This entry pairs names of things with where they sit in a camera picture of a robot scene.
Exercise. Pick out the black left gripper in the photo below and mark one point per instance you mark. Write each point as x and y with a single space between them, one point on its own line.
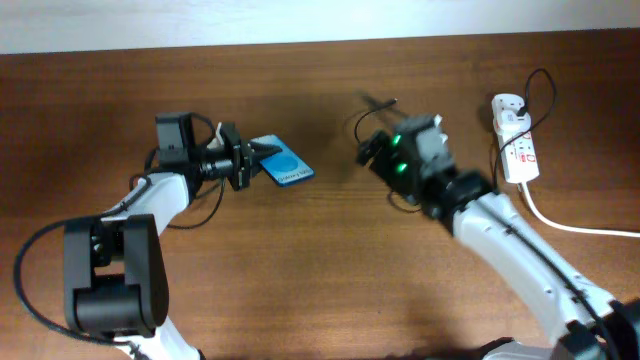
243 159

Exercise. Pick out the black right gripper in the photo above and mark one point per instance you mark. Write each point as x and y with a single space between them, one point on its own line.
374 145

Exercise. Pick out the blue Samsung Galaxy smartphone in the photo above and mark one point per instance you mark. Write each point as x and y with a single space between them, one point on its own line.
285 168

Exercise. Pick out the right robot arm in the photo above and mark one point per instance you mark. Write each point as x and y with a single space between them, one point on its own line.
580 319

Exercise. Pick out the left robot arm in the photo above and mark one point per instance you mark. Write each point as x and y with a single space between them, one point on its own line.
115 284

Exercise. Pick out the white USB charger plug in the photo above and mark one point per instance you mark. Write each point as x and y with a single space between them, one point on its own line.
508 122

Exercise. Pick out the white power strip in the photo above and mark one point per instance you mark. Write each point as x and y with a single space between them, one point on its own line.
519 159

